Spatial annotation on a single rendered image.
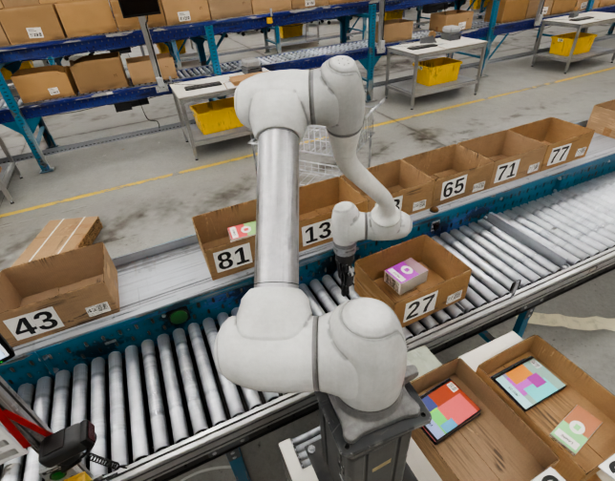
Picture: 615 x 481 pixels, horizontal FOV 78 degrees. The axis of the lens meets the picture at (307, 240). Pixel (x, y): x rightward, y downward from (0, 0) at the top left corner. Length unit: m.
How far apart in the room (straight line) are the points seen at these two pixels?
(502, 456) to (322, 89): 1.17
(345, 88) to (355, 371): 0.62
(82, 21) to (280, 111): 5.04
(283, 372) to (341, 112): 0.62
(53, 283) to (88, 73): 3.99
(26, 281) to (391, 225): 1.53
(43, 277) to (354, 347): 1.54
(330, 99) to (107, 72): 4.86
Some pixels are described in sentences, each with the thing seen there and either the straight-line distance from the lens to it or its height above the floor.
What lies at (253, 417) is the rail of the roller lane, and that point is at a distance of 1.45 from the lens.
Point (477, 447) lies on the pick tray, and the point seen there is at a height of 0.76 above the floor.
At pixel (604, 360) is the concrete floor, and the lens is 2.89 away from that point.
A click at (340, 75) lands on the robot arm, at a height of 1.77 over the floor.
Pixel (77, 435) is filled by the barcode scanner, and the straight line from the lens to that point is 1.19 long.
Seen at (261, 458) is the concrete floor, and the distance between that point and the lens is 2.21.
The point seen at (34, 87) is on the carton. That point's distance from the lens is 5.80.
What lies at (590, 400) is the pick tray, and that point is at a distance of 1.65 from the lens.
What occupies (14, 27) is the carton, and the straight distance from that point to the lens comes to 5.95.
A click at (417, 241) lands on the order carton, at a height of 0.89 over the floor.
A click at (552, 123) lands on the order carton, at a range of 3.05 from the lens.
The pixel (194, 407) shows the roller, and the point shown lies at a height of 0.75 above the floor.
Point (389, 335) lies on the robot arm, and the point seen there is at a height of 1.42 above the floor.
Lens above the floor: 2.00
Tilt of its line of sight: 37 degrees down
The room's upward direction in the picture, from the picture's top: 5 degrees counter-clockwise
